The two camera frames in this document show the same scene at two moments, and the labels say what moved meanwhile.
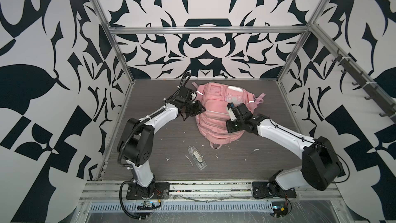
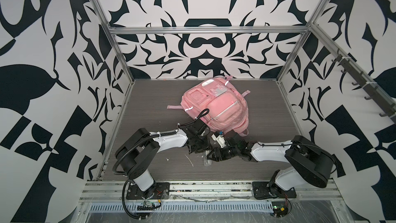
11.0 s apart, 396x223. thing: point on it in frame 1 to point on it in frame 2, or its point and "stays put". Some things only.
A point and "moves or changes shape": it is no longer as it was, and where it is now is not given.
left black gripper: (199, 109) to (206, 147)
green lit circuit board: (280, 208) stays put
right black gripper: (228, 124) to (215, 151)
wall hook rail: (364, 82) stays put
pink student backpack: (211, 123) moves or changes shape
